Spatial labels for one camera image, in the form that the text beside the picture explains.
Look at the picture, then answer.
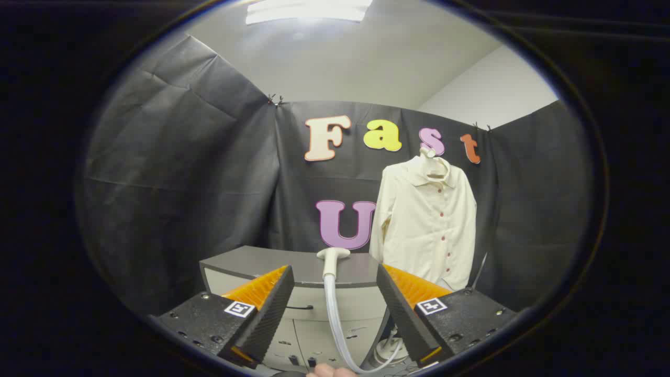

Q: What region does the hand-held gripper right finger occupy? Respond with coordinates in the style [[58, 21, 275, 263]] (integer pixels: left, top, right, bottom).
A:
[[376, 263, 519, 368]]

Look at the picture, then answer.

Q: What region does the white garment steamer head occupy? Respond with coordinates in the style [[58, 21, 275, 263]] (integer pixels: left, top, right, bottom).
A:
[[316, 247, 351, 279]]

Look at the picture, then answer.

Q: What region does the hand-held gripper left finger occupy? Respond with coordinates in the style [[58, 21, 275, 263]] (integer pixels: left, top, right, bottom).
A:
[[149, 264, 295, 370]]

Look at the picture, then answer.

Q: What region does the white cabinet with grey top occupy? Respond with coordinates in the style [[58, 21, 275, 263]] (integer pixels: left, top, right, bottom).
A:
[[199, 245, 392, 373]]

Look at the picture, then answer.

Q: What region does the thin steamer pole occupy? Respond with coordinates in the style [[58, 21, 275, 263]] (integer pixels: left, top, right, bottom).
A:
[[473, 252, 488, 290]]

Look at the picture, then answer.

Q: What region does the white clothes hanger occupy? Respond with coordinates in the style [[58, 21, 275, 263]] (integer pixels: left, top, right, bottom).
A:
[[419, 147, 451, 179]]

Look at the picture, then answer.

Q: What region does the black backdrop cloth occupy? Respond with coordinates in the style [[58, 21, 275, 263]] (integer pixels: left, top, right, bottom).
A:
[[79, 34, 593, 316]]

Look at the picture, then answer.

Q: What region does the white steamer base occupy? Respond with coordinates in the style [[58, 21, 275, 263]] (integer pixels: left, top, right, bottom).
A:
[[376, 327, 410, 365]]

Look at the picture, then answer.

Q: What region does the ceiling light panel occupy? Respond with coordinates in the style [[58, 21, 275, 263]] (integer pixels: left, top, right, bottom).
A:
[[245, 0, 374, 26]]

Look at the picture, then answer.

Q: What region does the cream button-up shirt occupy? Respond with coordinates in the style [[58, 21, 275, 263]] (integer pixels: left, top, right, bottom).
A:
[[368, 154, 478, 292]]

